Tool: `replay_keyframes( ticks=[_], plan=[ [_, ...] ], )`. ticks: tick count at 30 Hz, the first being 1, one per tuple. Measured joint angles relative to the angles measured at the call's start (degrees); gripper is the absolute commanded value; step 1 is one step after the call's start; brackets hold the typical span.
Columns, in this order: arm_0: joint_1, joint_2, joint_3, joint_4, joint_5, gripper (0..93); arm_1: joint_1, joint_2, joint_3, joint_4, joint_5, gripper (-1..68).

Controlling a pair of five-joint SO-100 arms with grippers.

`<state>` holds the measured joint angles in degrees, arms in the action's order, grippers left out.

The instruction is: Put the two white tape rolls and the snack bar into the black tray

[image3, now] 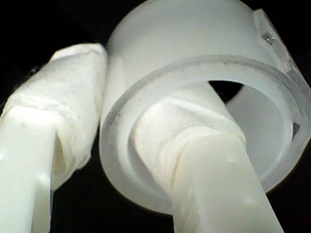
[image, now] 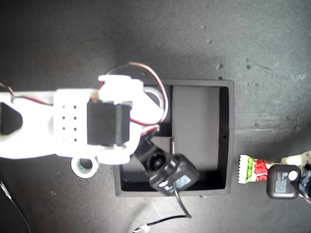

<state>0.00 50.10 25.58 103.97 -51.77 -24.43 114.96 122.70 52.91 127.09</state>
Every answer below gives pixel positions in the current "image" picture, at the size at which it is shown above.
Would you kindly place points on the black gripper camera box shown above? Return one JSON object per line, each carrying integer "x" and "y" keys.
{"x": 175, "y": 174}
{"x": 281, "y": 182}

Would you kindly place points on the black compartment tray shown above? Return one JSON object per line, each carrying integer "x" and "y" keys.
{"x": 196, "y": 116}

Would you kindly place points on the plain white tape roll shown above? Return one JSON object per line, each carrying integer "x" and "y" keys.
{"x": 159, "y": 95}

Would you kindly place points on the white tape roll green core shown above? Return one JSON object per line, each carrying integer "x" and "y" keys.
{"x": 76, "y": 170}

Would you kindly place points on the snack bar green red wrapper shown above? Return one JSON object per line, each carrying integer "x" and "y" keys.
{"x": 252, "y": 170}

